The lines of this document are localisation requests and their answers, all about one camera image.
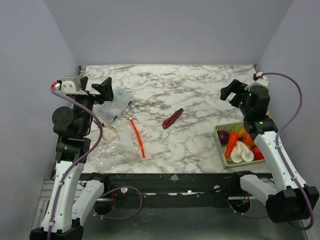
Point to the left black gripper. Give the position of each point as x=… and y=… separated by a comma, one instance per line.
x=106, y=89

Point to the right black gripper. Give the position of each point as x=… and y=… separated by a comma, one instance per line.
x=240, y=94

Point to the orange toy carrot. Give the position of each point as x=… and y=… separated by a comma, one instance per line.
x=232, y=142

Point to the clear zip top bag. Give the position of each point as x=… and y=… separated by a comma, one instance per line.
x=118, y=151

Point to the yellow toy bell pepper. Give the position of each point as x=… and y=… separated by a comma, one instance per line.
x=241, y=132

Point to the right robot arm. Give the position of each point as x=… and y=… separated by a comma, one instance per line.
x=290, y=199

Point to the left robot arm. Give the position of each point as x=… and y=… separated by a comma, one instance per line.
x=79, y=132

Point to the beige plastic basket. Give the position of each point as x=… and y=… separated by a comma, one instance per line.
x=221, y=148

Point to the orange toy pumpkin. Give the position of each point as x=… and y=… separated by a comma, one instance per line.
x=247, y=140

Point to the white toy garlic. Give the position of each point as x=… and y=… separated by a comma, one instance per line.
x=241, y=153

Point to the red toy pepper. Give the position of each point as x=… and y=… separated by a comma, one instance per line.
x=257, y=154

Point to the red black utility knife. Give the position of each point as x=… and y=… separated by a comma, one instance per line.
x=169, y=121

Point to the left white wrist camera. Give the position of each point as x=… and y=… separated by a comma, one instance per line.
x=68, y=85

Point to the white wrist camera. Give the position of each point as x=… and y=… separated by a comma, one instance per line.
x=68, y=85
x=260, y=80

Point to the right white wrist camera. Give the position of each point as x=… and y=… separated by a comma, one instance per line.
x=260, y=80

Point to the black mounting rail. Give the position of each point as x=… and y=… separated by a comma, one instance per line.
x=168, y=190

